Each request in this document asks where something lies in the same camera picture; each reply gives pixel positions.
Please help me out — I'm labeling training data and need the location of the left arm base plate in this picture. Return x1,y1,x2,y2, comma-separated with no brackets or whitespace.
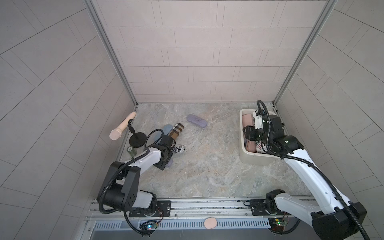
129,201,172,218

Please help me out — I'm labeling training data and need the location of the magazine print glasses case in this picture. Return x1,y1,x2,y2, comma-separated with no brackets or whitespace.
171,144,185,153

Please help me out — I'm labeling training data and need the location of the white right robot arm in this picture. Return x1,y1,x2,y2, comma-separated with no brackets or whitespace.
240,113,370,240

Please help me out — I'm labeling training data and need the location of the plaid glasses case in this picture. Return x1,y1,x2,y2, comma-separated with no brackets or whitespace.
168,123,184,140

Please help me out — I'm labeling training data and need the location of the pink case front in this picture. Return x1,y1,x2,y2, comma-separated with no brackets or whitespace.
242,114,255,127

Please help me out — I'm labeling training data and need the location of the purple case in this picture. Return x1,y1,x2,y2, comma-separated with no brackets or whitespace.
166,159,173,168
187,115,208,128

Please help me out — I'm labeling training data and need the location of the pink case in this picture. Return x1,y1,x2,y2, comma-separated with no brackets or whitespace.
242,114,255,127
245,140,257,153

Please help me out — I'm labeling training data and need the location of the green small object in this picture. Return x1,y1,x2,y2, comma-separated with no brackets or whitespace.
127,146,137,158

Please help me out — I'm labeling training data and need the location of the pink oval tag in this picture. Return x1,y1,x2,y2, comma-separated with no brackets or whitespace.
204,217,218,230

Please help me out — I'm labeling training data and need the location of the beige microphone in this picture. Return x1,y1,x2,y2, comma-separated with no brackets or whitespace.
109,112,136,141

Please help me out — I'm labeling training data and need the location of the right circuit board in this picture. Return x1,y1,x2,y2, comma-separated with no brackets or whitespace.
269,218,289,233

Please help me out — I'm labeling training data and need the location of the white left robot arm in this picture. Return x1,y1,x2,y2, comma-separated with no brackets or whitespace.
97,135,176,216

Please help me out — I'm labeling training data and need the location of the left circuit board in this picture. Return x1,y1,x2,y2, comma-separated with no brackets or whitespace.
140,221,159,231

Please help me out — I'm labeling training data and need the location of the circuit board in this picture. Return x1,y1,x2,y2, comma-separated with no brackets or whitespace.
269,218,289,233
140,221,159,231

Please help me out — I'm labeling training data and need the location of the black microphone stand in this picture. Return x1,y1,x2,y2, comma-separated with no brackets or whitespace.
128,119,147,148

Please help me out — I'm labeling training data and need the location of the cream plastic storage box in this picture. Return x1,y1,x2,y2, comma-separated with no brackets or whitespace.
239,109,280,166

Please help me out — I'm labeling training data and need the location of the aluminium rail frame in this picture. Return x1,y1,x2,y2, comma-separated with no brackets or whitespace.
85,196,319,222

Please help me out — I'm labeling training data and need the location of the light blue glasses case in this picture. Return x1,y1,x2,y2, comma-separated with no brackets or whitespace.
154,124,173,143

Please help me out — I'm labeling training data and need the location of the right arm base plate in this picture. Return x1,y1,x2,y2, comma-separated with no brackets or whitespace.
244,199,292,217

